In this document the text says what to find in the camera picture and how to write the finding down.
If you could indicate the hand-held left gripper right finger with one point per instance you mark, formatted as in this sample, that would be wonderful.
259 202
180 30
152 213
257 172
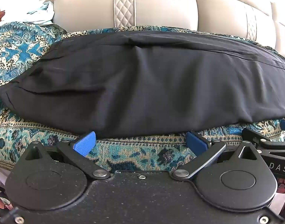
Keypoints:
196 142

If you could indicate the black pants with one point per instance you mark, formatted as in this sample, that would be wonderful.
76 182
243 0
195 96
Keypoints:
142 86

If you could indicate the light blue cloth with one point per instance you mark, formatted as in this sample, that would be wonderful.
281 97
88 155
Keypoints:
43 11

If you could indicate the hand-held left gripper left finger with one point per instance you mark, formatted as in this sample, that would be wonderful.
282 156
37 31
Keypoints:
84 142

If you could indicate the teal patterned blanket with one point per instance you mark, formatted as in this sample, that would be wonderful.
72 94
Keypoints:
19 49

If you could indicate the beige leather sofa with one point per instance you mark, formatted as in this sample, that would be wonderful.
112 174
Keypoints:
91 7

